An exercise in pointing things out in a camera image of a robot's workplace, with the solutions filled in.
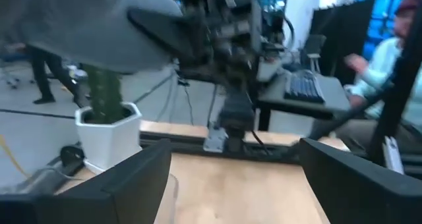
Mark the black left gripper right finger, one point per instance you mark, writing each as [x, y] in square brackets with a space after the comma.
[362, 197]

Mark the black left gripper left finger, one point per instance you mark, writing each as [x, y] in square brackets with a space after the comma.
[82, 207]

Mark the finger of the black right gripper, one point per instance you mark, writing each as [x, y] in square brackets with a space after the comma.
[165, 33]

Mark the blue-grey denim cap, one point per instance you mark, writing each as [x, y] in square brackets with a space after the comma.
[82, 29]

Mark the white hexagonal plant pot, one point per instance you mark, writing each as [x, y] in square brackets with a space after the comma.
[108, 141]

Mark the black keyboard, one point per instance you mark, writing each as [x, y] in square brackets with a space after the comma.
[303, 87]

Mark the clear plastic bin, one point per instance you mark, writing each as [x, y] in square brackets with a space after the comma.
[174, 197]

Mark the person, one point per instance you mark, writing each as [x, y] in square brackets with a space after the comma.
[379, 62]
[43, 75]

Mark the person's hand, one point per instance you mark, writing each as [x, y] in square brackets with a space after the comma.
[356, 63]

